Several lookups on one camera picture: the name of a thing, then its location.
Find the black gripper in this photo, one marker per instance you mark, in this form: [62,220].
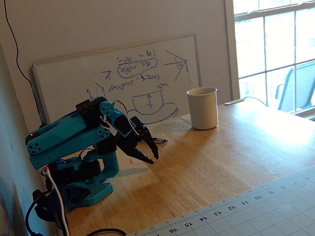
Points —
[137,143]

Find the black pen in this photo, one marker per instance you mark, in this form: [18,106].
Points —
[161,140]

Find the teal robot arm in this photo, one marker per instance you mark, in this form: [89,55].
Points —
[69,132]

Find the white ceramic mug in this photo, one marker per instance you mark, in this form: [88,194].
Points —
[203,110]

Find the dark blue table clamp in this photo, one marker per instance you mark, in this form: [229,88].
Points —
[76,194]

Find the white flat stick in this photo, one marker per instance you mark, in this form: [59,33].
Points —
[232,102]

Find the whiteboard with blue writing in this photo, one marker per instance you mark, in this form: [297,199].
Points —
[73,78]

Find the grey gridded cutting mat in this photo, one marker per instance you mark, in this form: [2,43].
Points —
[258,216]

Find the dark patio chair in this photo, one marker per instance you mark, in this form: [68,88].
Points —
[302,83]

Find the white framed window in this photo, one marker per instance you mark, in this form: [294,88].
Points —
[280,37]

